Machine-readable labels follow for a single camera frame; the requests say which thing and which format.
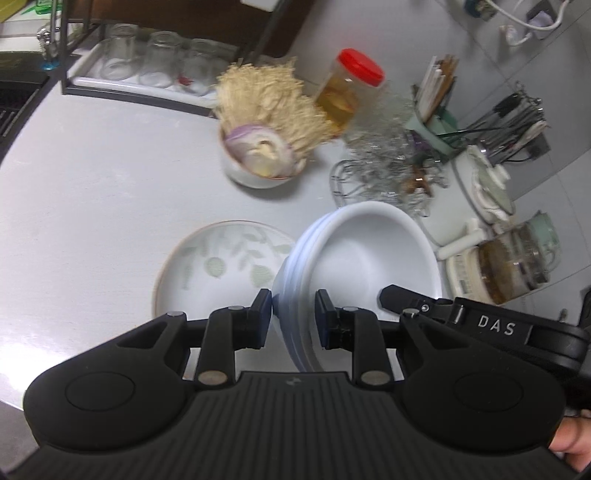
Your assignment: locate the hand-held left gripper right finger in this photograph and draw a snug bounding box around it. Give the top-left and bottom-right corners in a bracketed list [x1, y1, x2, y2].
[315, 289, 469, 387]

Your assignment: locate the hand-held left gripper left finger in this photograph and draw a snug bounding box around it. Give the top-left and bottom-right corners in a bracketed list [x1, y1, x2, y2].
[115, 288, 274, 387]

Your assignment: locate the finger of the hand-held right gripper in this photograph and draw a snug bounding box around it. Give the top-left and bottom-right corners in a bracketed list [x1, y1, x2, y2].
[378, 285, 457, 325]

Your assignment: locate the plain white bowl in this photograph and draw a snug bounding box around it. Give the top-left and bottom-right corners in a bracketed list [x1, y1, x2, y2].
[288, 215, 333, 372]
[305, 200, 444, 333]
[271, 226, 315, 374]

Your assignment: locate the white leaf-print plate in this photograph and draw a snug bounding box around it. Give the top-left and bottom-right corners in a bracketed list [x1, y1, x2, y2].
[152, 220, 297, 325]

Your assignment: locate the person's right hand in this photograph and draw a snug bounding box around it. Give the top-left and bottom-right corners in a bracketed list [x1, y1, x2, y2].
[549, 416, 591, 470]

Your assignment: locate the glass teapot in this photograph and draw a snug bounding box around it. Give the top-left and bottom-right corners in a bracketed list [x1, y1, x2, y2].
[477, 220, 563, 304]

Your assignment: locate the pale green ceramic pot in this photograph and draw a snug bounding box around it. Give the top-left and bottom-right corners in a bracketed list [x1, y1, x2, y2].
[525, 211, 563, 278]

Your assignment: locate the white lidded cooker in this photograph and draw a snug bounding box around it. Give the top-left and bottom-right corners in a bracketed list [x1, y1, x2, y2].
[425, 144, 517, 247]

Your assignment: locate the white bowl with brown rim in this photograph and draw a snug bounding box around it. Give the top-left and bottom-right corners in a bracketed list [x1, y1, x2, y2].
[218, 124, 306, 190]

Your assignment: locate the clear crinkled plastic wrap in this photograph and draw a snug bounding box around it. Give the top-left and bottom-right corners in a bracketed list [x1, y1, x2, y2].
[329, 82, 450, 219]

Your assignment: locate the green utensil holder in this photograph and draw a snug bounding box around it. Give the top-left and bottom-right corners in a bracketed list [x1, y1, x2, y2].
[403, 107, 464, 165]

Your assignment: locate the halved red onion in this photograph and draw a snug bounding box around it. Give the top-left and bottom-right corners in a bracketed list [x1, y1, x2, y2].
[224, 123, 296, 179]

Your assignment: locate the holder with black utensils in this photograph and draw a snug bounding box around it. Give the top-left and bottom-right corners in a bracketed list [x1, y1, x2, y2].
[464, 91, 551, 168]

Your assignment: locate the red-lidded plastic jar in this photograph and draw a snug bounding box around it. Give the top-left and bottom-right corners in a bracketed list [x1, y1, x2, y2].
[313, 48, 387, 136]

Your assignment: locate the enoki mushroom bunch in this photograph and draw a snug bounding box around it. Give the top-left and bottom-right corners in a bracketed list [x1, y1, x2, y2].
[213, 56, 336, 158]

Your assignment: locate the black dish rack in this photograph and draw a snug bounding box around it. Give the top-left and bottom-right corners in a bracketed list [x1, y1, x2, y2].
[56, 0, 298, 118]

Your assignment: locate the clear drinking glass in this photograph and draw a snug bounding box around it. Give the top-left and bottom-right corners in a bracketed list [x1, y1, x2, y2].
[137, 30, 184, 89]
[179, 38, 223, 96]
[98, 23, 138, 82]

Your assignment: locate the white drip tray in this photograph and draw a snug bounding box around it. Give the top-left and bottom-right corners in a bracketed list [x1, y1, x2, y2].
[68, 38, 223, 101]

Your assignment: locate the black kitchen sink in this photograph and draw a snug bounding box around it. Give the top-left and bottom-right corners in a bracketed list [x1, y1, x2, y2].
[0, 50, 52, 141]

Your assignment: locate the chrome valve with blue tip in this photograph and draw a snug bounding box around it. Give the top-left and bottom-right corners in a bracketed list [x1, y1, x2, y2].
[38, 27, 62, 73]

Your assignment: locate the white power cable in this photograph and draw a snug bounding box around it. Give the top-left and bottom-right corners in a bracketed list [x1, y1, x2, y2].
[499, 0, 578, 47]

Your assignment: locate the wall socket with plugs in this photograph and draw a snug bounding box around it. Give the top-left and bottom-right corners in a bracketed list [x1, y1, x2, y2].
[463, 0, 557, 33]

